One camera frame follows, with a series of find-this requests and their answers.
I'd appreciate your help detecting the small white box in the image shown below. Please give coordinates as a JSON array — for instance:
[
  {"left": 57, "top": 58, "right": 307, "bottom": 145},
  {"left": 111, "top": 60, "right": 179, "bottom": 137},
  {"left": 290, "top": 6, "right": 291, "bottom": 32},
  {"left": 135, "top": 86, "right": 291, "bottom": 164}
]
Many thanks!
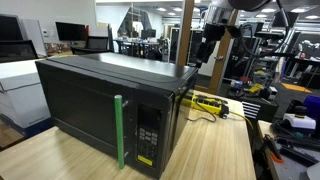
[{"left": 267, "top": 85, "right": 279, "bottom": 101}]

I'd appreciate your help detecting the black equipment cart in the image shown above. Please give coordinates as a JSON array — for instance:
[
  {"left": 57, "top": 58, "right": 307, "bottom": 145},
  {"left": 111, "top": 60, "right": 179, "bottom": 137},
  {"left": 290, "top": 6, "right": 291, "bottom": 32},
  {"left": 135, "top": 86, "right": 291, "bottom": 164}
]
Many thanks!
[{"left": 229, "top": 88, "right": 280, "bottom": 123}]

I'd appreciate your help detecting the black computer monitor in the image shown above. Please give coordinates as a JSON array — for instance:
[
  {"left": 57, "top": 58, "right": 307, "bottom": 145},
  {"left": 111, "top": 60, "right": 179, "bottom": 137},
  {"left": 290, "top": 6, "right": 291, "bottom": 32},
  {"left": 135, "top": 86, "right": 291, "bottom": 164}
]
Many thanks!
[
  {"left": 0, "top": 13, "right": 25, "bottom": 42},
  {"left": 140, "top": 28, "right": 157, "bottom": 40},
  {"left": 55, "top": 21, "right": 87, "bottom": 42}
]

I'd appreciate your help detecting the wooden post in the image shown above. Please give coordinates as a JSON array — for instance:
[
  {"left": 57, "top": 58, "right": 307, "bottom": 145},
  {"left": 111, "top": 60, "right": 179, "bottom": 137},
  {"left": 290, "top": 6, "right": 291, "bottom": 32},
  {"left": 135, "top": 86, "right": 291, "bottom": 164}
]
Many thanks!
[
  {"left": 208, "top": 9, "right": 240, "bottom": 96},
  {"left": 175, "top": 0, "right": 196, "bottom": 67}
]

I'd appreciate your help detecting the yellow tool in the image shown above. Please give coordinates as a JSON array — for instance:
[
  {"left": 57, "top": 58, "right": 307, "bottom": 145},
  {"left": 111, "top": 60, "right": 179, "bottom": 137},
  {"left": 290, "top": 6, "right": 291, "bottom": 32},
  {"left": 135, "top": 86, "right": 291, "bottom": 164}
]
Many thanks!
[{"left": 248, "top": 83, "right": 265, "bottom": 95}]

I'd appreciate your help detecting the black microwave oven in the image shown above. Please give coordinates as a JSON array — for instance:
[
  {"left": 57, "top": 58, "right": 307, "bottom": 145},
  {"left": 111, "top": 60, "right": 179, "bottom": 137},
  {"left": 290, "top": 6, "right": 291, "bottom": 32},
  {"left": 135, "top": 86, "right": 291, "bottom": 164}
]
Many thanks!
[{"left": 34, "top": 52, "right": 200, "bottom": 180}]

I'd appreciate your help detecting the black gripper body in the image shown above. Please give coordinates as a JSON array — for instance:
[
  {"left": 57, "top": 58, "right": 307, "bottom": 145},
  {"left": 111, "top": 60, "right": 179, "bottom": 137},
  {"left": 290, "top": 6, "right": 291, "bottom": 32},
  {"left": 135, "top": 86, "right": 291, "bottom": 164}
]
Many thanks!
[{"left": 200, "top": 23, "right": 228, "bottom": 51}]

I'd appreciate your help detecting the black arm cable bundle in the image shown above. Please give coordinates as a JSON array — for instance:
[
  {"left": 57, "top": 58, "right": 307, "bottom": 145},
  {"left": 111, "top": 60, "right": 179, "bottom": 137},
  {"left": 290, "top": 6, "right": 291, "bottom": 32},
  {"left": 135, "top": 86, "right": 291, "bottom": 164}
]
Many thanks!
[{"left": 238, "top": 0, "right": 292, "bottom": 58}]

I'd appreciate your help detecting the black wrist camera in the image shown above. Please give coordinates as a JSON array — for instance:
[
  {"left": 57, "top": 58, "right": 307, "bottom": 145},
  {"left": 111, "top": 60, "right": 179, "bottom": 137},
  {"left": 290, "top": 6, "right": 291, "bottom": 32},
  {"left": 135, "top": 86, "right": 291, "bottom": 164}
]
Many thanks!
[{"left": 226, "top": 25, "right": 243, "bottom": 39}]

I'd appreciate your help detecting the black cable coil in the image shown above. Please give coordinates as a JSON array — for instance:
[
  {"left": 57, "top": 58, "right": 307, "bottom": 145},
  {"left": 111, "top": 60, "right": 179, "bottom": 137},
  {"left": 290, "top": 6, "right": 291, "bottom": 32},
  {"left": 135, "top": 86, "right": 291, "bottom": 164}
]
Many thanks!
[{"left": 270, "top": 119, "right": 320, "bottom": 151}]

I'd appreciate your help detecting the blue plastic bin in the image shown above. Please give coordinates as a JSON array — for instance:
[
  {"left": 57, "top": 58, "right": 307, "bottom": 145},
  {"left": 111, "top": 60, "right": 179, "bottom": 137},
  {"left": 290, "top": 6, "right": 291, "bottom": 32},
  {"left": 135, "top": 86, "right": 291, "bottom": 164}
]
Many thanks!
[{"left": 302, "top": 95, "right": 320, "bottom": 120}]

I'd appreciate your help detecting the yellow power strip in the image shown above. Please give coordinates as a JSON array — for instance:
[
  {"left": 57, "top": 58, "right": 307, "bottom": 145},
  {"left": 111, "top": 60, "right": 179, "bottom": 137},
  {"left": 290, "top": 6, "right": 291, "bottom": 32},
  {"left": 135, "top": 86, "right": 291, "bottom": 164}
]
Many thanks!
[{"left": 181, "top": 93, "right": 231, "bottom": 120}]

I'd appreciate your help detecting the orange floor mat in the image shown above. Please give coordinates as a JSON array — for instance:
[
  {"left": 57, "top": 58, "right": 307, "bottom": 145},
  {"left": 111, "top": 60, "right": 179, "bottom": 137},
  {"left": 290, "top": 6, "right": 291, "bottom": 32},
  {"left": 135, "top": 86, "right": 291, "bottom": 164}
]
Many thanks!
[{"left": 281, "top": 82, "right": 313, "bottom": 94}]

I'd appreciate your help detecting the white box with black knob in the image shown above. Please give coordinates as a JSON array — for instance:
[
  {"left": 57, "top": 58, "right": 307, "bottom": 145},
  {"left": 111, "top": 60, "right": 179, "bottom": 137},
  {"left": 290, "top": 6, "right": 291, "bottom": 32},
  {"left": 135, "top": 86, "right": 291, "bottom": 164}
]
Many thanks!
[{"left": 283, "top": 105, "right": 317, "bottom": 131}]

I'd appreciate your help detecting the black metal bar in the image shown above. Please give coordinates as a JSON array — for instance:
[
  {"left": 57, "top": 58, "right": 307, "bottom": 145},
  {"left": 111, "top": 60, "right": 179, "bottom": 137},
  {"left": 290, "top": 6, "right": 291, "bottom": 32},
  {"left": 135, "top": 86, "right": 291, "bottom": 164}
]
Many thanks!
[{"left": 279, "top": 146, "right": 319, "bottom": 168}]

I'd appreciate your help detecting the yellow power strip cable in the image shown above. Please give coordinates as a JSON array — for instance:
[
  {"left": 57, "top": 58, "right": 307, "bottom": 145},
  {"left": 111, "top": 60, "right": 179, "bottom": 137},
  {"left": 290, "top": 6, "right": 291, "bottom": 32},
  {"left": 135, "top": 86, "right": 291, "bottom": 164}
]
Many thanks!
[{"left": 228, "top": 109, "right": 255, "bottom": 132}]

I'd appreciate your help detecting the white board panel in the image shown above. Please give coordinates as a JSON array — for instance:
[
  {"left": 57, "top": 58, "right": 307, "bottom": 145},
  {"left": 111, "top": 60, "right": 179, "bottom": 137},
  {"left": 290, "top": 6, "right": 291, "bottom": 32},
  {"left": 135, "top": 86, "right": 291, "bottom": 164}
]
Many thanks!
[{"left": 20, "top": 18, "right": 48, "bottom": 58}]

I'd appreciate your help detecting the orange handled black tool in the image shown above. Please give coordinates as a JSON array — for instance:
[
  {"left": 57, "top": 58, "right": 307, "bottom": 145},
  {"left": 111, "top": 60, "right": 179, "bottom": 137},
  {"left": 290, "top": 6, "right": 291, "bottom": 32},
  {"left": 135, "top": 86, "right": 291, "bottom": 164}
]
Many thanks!
[{"left": 262, "top": 134, "right": 285, "bottom": 164}]

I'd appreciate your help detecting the green microwave door handle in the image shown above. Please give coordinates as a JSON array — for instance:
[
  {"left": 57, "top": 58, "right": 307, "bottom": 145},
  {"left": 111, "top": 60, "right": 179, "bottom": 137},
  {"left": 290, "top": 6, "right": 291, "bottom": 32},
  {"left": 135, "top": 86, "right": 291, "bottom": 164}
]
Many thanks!
[{"left": 114, "top": 94, "right": 126, "bottom": 170}]

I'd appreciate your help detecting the brown parts pile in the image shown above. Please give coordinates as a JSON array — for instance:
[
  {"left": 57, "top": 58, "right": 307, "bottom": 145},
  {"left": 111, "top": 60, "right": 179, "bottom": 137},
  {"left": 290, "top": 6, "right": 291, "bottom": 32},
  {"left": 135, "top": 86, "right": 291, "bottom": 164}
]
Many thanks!
[{"left": 44, "top": 42, "right": 74, "bottom": 57}]

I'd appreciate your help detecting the white cardboard box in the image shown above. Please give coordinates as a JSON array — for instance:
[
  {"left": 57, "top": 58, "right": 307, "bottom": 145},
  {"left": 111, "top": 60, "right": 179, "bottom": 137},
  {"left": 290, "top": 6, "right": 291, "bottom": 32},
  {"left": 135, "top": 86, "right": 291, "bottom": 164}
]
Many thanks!
[{"left": 0, "top": 59, "right": 53, "bottom": 138}]

